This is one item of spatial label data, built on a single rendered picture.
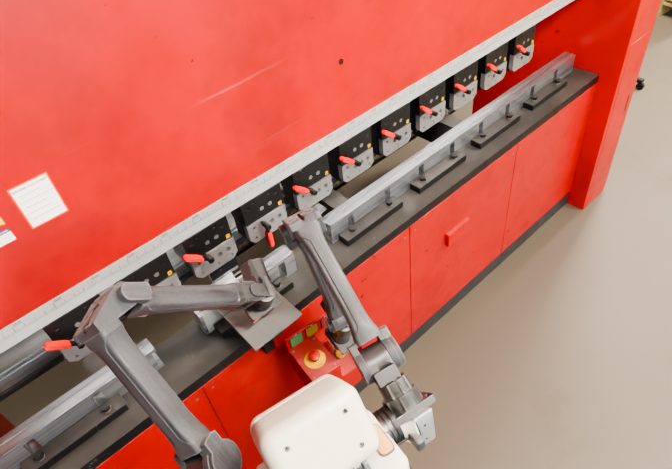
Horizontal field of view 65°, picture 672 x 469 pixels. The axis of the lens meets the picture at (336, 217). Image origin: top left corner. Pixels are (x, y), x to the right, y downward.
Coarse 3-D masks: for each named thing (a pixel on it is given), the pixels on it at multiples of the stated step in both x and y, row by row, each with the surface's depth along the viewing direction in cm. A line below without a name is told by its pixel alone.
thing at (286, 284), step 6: (282, 276) 188; (282, 282) 186; (288, 282) 186; (282, 288) 184; (288, 288) 186; (282, 294) 185; (222, 318) 177; (216, 324) 176; (222, 324) 175; (228, 324) 175; (216, 330) 176; (222, 330) 174; (228, 330) 174; (234, 330) 176; (222, 336) 174
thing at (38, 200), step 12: (36, 180) 114; (48, 180) 116; (12, 192) 112; (24, 192) 114; (36, 192) 116; (48, 192) 117; (24, 204) 115; (36, 204) 117; (48, 204) 119; (60, 204) 121; (24, 216) 116; (36, 216) 118; (48, 216) 120
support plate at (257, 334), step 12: (240, 312) 166; (276, 312) 165; (288, 312) 164; (300, 312) 164; (240, 324) 163; (252, 324) 162; (264, 324) 162; (276, 324) 161; (288, 324) 161; (252, 336) 159; (264, 336) 158
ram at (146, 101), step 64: (0, 0) 96; (64, 0) 102; (128, 0) 110; (192, 0) 120; (256, 0) 131; (320, 0) 144; (384, 0) 160; (448, 0) 180; (512, 0) 206; (0, 64) 100; (64, 64) 108; (128, 64) 117; (192, 64) 127; (256, 64) 139; (320, 64) 154; (384, 64) 173; (0, 128) 105; (64, 128) 114; (128, 128) 123; (192, 128) 135; (256, 128) 149; (320, 128) 167; (0, 192) 111; (64, 192) 120; (128, 192) 131; (192, 192) 144; (256, 192) 160; (0, 256) 117; (64, 256) 127; (0, 320) 124
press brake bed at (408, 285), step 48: (528, 144) 251; (576, 144) 294; (480, 192) 239; (528, 192) 278; (432, 240) 229; (480, 240) 264; (384, 288) 219; (432, 288) 252; (288, 336) 188; (240, 384) 181; (288, 384) 203; (144, 432) 159; (240, 432) 195
